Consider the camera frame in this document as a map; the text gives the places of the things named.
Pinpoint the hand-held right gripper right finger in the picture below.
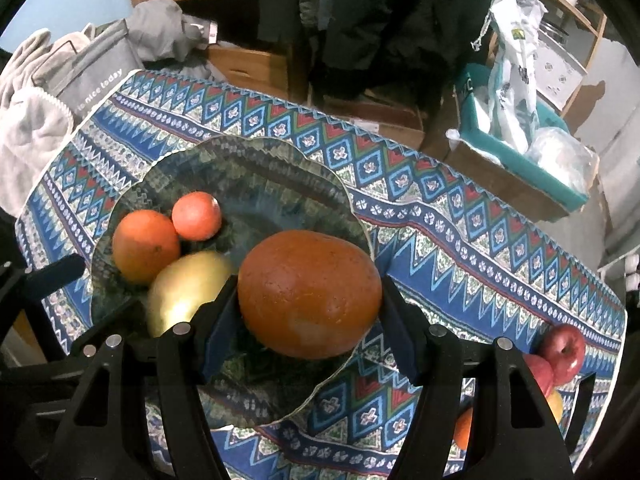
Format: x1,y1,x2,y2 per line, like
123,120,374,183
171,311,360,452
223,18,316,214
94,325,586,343
380,277,576,480

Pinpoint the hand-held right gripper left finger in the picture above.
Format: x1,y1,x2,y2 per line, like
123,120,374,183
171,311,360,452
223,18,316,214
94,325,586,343
42,274,241,480

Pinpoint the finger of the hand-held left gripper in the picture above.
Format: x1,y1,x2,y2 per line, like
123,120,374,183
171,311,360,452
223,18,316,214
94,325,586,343
29,254,86,297

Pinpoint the yellow lemon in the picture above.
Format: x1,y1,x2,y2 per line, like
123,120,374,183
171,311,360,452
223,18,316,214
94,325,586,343
146,252,236,338

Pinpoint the orange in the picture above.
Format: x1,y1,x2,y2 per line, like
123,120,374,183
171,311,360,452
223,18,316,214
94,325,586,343
452,406,473,451
112,210,181,285

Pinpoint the large orange grapefruit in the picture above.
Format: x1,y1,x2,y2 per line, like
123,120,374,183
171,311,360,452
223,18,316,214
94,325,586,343
237,230,383,360

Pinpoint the reddish tangerine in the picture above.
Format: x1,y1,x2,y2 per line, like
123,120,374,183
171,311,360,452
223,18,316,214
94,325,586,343
171,191,222,241

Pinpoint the dark green glass plate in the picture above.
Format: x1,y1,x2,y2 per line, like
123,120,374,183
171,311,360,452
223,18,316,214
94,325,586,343
90,136,376,431

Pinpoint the yellow orange fruit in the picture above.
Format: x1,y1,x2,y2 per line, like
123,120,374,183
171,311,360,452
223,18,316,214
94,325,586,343
545,390,565,426

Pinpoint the blue patterned tablecloth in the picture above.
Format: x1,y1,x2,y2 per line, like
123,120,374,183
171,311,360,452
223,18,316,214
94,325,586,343
15,69,628,480

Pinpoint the white fleece blanket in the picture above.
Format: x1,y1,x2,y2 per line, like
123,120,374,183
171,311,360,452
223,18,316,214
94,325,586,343
0,30,83,216

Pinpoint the large cardboard box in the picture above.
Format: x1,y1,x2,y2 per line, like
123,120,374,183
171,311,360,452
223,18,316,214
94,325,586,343
425,85,571,223

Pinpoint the grey fabric tote basket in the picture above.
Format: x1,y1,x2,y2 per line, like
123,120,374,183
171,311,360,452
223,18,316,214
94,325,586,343
32,19,143,121

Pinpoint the teal plastic crate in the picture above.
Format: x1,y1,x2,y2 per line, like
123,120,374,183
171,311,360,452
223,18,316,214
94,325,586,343
457,62,588,213

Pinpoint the small cardboard box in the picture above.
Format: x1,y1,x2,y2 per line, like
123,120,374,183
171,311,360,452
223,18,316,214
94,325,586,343
310,82,426,148

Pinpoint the clear plastic bag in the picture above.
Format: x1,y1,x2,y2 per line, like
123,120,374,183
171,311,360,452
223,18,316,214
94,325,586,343
525,127,600,196

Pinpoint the wooden drawer chest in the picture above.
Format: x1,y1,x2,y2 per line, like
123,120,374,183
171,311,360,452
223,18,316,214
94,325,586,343
207,45,306,103

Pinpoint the grey clothes pile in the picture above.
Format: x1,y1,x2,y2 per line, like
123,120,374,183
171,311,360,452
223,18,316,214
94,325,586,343
122,0,221,68

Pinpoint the white printed bag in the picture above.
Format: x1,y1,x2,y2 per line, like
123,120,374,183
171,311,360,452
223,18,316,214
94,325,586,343
475,0,548,156

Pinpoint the white patterned box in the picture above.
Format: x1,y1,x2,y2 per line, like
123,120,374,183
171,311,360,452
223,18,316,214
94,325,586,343
537,25,588,111

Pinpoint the black hooded coat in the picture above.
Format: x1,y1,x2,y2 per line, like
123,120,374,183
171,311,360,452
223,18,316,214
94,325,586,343
325,0,501,101

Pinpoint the wooden shelf rack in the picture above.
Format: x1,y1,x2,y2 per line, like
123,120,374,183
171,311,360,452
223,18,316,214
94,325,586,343
510,0,608,116

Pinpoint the black jacket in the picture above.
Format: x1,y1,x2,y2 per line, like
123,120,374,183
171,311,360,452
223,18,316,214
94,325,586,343
257,0,301,43

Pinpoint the grey door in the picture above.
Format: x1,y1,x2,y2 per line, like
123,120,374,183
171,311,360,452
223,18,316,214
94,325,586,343
567,25,640,261

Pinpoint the steel pot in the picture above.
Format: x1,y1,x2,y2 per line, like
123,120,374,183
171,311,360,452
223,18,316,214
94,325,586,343
542,15,576,43

